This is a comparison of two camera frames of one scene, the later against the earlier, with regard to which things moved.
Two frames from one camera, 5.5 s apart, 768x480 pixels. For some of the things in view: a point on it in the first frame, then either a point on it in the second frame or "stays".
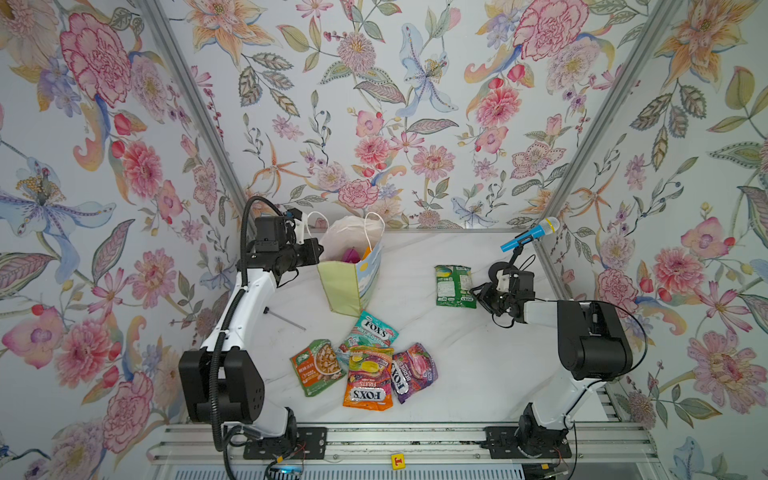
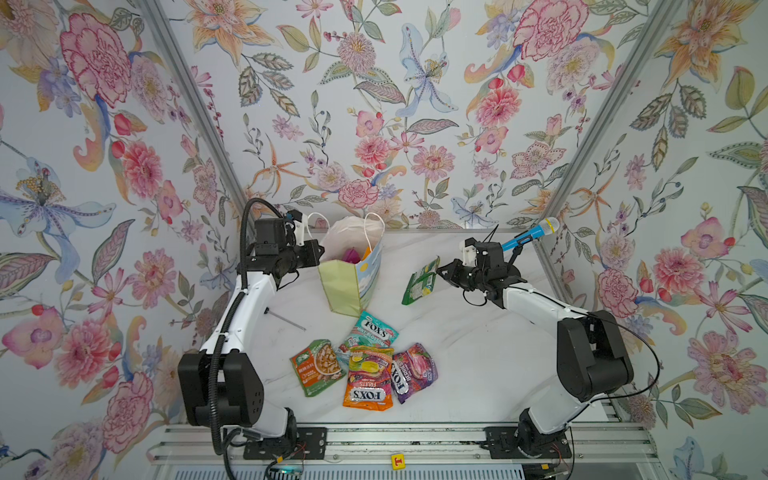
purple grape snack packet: x=351 y=255 stays
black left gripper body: x=298 y=255 stays
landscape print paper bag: x=350 y=259 stays
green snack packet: x=453 y=286 → x=423 y=285
